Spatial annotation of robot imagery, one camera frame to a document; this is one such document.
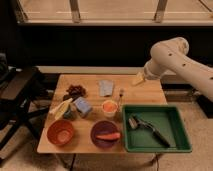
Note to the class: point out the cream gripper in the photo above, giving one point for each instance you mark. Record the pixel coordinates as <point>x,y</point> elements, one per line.
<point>139,78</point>

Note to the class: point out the purple bowl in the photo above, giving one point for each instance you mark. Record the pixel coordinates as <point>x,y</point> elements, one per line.
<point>100,128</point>

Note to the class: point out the light blue towel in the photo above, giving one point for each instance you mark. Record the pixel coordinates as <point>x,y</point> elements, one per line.
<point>105,88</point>

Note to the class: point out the green can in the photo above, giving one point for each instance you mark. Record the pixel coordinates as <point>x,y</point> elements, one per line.
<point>70,113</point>

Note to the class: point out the dark red grapes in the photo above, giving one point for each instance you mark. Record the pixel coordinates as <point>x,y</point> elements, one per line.
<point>74,92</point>

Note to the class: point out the black chair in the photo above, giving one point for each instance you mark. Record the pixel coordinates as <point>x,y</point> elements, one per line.
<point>17,90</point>

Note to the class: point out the orange carrot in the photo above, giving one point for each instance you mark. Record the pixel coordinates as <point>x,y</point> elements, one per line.
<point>110,137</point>

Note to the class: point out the red bowl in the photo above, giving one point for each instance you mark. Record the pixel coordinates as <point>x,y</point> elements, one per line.
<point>60,132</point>

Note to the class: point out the blue sponge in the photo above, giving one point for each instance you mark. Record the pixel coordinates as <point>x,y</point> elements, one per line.
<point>83,106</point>

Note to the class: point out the green plastic tray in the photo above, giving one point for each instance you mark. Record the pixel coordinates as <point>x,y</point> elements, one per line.
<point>166,119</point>

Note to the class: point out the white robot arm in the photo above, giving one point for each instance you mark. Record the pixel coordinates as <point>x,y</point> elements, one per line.
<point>172,55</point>

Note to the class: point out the orange cup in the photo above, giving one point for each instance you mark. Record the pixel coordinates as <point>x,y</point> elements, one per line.
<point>109,108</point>

